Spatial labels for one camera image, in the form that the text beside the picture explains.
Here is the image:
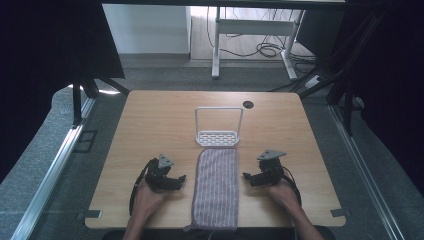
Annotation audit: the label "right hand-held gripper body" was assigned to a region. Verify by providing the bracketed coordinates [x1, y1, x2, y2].
[255, 149, 288, 187]

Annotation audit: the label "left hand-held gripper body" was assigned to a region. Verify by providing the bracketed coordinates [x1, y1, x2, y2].
[144, 153, 176, 193]

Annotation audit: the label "person's left hand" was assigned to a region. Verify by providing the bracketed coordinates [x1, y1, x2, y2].
[131, 179, 170, 218]

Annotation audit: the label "person's right hand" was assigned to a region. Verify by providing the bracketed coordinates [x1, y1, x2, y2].
[265, 179, 302, 214]

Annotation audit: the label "purple striped towel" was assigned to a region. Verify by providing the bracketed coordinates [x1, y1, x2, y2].
[182, 147, 240, 233]

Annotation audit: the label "person's dark clothing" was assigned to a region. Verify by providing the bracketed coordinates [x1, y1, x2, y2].
[100, 225, 337, 240]

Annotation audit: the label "dark floor socket cover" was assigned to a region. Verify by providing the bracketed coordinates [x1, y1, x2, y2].
[73, 129, 98, 154]

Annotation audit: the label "white power strip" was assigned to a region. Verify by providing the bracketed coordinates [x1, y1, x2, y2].
[304, 74, 325, 90]

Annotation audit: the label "black metal stand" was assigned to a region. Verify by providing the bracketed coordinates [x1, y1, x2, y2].
[71, 75, 132, 128]
[269, 13, 384, 137]

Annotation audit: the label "black curtain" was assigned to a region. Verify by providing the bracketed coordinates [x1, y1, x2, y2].
[0, 0, 126, 184]
[296, 0, 424, 198]

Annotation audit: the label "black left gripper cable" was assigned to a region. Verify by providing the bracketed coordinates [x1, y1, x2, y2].
[128, 158, 157, 216]

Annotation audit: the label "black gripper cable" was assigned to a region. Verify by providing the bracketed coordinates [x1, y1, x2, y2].
[128, 158, 157, 216]
[281, 165, 303, 205]

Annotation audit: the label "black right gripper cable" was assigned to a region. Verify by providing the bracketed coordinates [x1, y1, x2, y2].
[281, 165, 303, 205]

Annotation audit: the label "white wire rack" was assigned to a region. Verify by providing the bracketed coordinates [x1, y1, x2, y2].
[194, 106, 244, 148]

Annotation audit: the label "aluminium floor rail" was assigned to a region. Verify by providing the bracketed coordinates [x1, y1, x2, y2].
[328, 103, 406, 240]
[9, 97, 96, 240]

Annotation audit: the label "black floor cables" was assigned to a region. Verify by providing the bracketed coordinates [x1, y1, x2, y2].
[205, 6, 318, 68]

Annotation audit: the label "white desk frame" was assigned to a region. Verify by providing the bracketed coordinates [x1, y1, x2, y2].
[211, 6, 305, 81]

